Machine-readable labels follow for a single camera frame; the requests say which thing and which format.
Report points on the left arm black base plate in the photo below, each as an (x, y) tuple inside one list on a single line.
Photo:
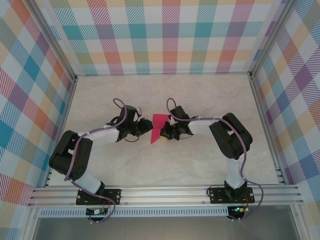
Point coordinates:
[(112, 196)]

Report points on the thin aluminium rail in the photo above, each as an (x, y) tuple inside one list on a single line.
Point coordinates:
[(162, 74)]

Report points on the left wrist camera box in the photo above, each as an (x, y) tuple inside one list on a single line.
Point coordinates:
[(128, 113)]

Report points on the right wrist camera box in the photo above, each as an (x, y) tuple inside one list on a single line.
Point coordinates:
[(180, 112)]

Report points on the grey metal panel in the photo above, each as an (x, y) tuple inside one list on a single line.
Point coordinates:
[(162, 230)]

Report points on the aluminium mounting rail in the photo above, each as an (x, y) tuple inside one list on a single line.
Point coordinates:
[(162, 196)]

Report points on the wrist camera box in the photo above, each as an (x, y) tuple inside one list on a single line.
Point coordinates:
[(128, 113), (180, 112)]

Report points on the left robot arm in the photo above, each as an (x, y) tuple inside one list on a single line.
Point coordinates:
[(67, 155)]

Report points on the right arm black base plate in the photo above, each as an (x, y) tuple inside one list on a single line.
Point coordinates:
[(217, 196)]

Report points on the aluminium side rail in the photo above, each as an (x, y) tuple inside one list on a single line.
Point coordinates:
[(68, 105), (260, 105)]

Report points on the pink square paper sheet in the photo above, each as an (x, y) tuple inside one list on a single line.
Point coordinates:
[(158, 120)]

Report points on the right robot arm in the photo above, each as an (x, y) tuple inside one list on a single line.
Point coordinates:
[(232, 140)]

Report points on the aluminium frame post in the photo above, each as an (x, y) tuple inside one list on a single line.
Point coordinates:
[(58, 46), (270, 37)]

